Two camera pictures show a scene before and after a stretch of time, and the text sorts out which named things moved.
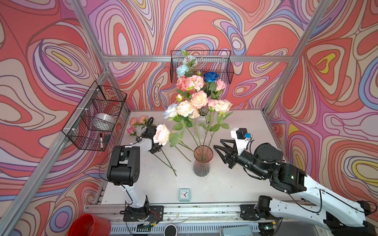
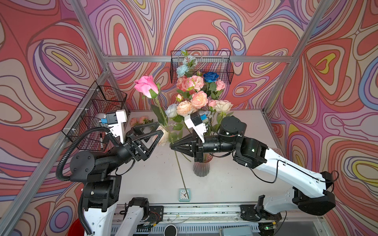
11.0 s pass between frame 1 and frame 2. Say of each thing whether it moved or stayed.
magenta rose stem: moved
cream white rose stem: stayed
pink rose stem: stayed
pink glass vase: stayed
